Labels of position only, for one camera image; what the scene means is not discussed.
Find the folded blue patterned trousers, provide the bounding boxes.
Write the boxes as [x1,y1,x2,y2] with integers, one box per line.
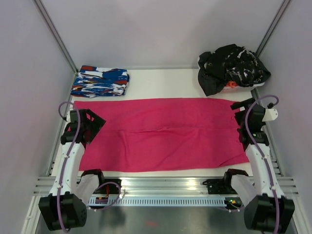
[71,65,130,98]

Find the left frame post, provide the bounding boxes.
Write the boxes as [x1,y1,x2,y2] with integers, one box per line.
[33,0,78,74]

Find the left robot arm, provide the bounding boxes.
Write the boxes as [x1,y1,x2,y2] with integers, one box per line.
[39,109,106,232]

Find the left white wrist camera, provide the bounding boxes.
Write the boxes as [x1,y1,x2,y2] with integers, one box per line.
[63,109,84,124]

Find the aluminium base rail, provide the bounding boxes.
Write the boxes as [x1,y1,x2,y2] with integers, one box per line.
[33,176,299,197]

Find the frame post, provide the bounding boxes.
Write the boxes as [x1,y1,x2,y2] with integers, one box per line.
[255,0,292,57]
[33,0,78,74]

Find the slotted cable duct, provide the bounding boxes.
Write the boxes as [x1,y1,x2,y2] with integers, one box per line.
[88,196,241,209]

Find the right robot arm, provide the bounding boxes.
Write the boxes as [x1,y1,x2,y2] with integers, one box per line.
[222,98,295,234]

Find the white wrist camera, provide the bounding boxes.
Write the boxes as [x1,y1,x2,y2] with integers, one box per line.
[253,104,278,122]
[63,109,84,124]

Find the right frame post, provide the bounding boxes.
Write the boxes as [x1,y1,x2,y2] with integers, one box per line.
[255,0,292,57]

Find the white basket with orange item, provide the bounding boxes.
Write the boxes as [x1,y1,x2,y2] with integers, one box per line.
[221,81,265,93]

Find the pink trousers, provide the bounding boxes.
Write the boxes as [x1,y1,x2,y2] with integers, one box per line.
[76,98,248,173]

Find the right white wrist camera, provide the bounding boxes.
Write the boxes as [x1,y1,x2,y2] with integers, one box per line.
[253,104,278,122]

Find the black patterned clothes pile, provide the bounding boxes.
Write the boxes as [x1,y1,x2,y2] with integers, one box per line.
[197,44,271,97]

